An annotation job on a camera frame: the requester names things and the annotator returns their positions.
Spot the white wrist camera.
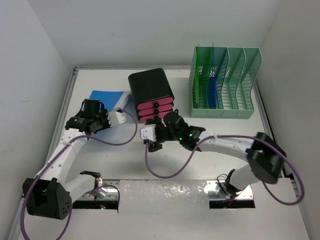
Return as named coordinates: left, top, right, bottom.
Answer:
left=140, top=126, right=157, bottom=145
left=107, top=108, right=127, bottom=127

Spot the pink drawer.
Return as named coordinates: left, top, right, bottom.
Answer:
left=137, top=96, right=174, bottom=110
left=137, top=103, right=174, bottom=117
left=139, top=110, right=171, bottom=123

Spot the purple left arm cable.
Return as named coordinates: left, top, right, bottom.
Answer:
left=19, top=109, right=139, bottom=240

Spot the pink bottom drawer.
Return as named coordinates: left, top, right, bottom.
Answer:
left=139, top=110, right=171, bottom=123

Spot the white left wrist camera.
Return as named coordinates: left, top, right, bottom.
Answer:
left=107, top=108, right=127, bottom=127

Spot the white front cover board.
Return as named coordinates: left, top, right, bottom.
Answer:
left=25, top=180, right=309, bottom=240

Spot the green file rack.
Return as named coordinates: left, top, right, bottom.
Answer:
left=188, top=47, right=263, bottom=120

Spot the pink top drawer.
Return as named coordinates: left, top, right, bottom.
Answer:
left=137, top=96, right=174, bottom=110

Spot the green plastic folder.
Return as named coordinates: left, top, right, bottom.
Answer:
left=193, top=46, right=213, bottom=109

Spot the black drawer cabinet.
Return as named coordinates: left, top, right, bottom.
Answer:
left=128, top=68, right=175, bottom=120

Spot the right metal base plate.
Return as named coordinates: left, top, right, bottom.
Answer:
left=206, top=179, right=254, bottom=201

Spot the metal base plate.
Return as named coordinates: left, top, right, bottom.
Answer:
left=206, top=179, right=254, bottom=201
left=77, top=179, right=120, bottom=201

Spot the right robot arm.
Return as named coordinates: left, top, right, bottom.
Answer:
left=140, top=110, right=286, bottom=198

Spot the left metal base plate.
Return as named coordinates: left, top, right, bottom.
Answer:
left=77, top=179, right=120, bottom=201

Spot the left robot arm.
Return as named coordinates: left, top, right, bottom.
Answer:
left=22, top=99, right=110, bottom=220

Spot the light blue notebook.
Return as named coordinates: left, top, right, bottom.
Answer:
left=89, top=90, right=131, bottom=112

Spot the blue plastic folder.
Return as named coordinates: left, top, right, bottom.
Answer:
left=207, top=44, right=229, bottom=109

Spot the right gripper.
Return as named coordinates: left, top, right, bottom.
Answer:
left=146, top=118, right=181, bottom=151

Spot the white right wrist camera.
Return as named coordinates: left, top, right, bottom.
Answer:
left=140, top=126, right=157, bottom=145

